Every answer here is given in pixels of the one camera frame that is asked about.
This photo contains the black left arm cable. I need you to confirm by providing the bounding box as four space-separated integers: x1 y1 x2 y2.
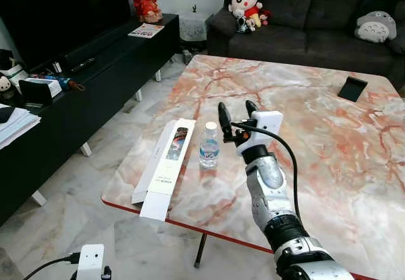
22 252 81 280

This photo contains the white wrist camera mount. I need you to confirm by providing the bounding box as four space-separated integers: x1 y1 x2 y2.
240 110 284 158
76 244 105 280

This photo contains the small black white plush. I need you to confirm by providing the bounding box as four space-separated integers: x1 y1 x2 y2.
0 48 27 106

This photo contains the side table with lace cloth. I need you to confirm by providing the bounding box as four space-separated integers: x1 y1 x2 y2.
178 4 215 64

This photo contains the black box with white label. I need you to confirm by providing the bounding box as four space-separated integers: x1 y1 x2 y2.
18 77 63 107

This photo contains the red white booklet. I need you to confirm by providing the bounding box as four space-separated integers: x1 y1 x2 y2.
127 23 166 39

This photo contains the long white cardboard box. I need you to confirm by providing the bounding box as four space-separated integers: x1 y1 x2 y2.
131 119 197 222

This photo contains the cartoon boy plush doll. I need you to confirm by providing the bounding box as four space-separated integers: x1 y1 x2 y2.
228 0 273 34

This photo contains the small clear water bottle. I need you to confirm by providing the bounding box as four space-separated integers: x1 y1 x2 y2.
199 122 221 169

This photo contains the black phone stand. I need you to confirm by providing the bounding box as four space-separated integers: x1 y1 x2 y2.
337 75 369 103

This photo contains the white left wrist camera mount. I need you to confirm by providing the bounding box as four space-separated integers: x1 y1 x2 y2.
76 244 105 280

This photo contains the red gold figurine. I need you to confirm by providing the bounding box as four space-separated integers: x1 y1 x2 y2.
126 0 164 25

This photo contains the grey Totoro plush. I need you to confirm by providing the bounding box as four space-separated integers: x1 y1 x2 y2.
354 0 400 44

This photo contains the black flat television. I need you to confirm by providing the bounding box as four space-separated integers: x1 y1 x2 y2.
0 0 135 73

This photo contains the marble coffee table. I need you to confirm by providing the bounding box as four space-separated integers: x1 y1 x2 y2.
101 54 405 280

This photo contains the black TV cabinet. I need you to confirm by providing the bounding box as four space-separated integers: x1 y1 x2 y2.
0 13 182 225

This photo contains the black table leg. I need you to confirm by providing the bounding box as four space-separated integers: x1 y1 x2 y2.
194 232 208 269

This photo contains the dark brown sofa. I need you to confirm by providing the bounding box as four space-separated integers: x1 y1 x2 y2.
207 0 405 87

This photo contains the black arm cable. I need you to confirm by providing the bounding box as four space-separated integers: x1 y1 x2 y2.
22 252 81 280
230 122 300 222

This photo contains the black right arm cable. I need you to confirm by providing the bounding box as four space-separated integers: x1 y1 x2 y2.
230 122 300 222

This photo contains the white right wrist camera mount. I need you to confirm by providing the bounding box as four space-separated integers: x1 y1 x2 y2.
240 110 284 158

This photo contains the black remote control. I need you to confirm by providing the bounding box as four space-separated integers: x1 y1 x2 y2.
70 56 97 73

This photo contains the stack of white papers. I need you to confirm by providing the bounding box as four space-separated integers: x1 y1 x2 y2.
0 104 42 150

